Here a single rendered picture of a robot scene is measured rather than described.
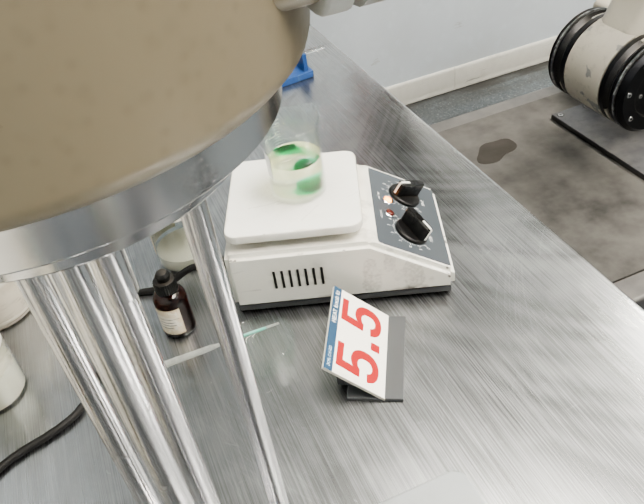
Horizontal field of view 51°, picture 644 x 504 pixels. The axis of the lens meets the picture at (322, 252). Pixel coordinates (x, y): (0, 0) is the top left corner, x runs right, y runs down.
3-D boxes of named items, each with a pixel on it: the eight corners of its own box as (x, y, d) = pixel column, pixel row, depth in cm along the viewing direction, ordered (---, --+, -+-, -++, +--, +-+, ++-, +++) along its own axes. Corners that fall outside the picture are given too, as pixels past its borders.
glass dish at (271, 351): (300, 374, 57) (296, 356, 55) (234, 383, 57) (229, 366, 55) (295, 326, 61) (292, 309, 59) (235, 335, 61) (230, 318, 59)
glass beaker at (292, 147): (301, 217, 59) (288, 137, 54) (258, 197, 62) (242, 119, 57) (345, 184, 62) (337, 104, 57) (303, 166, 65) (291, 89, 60)
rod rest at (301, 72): (304, 68, 101) (301, 45, 99) (314, 76, 99) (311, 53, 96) (242, 89, 98) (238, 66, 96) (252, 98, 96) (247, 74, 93)
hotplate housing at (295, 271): (433, 209, 72) (433, 144, 66) (455, 295, 62) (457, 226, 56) (225, 230, 73) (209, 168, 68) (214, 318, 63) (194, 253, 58)
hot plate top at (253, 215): (355, 156, 66) (354, 148, 66) (364, 232, 57) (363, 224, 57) (234, 169, 67) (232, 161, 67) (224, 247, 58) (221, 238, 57)
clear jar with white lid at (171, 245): (224, 238, 72) (208, 175, 67) (204, 276, 67) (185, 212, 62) (173, 234, 73) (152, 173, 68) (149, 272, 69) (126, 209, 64)
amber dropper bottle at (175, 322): (178, 311, 64) (159, 255, 59) (203, 321, 63) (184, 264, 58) (157, 332, 62) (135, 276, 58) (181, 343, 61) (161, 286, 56)
